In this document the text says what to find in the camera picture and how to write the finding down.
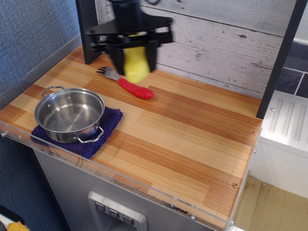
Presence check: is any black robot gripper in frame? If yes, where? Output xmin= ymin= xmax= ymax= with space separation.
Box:
xmin=86 ymin=0 xmax=173 ymax=75

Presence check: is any yellow plastic toy banana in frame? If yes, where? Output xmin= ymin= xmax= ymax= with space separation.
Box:
xmin=123 ymin=46 xmax=150 ymax=83

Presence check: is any silver steel pan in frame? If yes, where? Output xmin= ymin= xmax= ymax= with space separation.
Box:
xmin=34 ymin=86 xmax=105 ymax=144

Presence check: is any purple folded cloth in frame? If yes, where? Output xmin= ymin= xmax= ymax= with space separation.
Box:
xmin=31 ymin=107 xmax=123 ymax=159

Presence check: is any clear acrylic table edge guard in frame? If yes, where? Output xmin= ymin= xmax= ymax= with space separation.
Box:
xmin=0 ymin=120 xmax=262 ymax=231

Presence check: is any grey toy fridge cabinet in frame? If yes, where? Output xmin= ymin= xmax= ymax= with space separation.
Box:
xmin=34 ymin=151 xmax=209 ymax=231

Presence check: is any silver dispenser button panel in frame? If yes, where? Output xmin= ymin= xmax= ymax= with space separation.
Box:
xmin=88 ymin=191 xmax=148 ymax=231

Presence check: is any white ribbed side counter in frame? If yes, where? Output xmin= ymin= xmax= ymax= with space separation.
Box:
xmin=249 ymin=91 xmax=308 ymax=198

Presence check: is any yellow object bottom corner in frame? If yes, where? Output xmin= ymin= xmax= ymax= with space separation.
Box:
xmin=7 ymin=222 xmax=30 ymax=231

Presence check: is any red-handled metal spork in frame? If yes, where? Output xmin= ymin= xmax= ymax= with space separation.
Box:
xmin=96 ymin=66 xmax=154 ymax=99

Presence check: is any black right frame post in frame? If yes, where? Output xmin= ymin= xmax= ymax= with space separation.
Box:
xmin=256 ymin=0 xmax=308 ymax=119

